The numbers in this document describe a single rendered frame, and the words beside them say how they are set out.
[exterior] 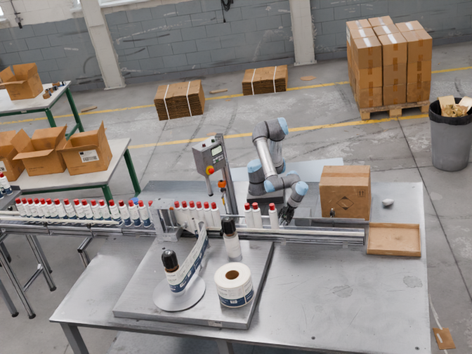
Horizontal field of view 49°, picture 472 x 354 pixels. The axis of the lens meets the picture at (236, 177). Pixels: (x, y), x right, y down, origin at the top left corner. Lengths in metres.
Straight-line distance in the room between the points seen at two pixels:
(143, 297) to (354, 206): 1.40
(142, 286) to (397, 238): 1.56
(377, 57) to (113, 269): 4.04
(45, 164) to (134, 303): 2.22
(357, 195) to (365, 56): 3.18
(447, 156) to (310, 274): 2.70
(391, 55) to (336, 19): 2.30
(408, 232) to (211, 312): 1.30
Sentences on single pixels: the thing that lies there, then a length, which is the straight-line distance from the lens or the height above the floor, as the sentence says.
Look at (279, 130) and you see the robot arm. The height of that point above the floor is 1.43.
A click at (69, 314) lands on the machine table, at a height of 0.83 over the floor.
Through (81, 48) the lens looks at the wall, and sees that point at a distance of 9.17.
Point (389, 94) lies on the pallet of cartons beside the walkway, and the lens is 6.50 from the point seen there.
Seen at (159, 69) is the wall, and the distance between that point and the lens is 8.92.
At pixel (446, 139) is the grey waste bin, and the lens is 5.34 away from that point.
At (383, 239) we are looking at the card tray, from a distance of 3.31.
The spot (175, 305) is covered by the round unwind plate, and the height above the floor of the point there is 0.89.
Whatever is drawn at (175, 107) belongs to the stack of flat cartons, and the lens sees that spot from 7.32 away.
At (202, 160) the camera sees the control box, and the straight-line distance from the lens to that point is 3.19.
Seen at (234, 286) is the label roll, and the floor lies 1.02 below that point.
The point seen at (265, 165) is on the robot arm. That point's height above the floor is 1.32.
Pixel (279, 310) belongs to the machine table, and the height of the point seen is 0.83.
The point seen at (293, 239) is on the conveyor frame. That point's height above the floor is 0.86.
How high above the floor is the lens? 2.93
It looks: 31 degrees down
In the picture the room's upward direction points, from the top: 11 degrees counter-clockwise
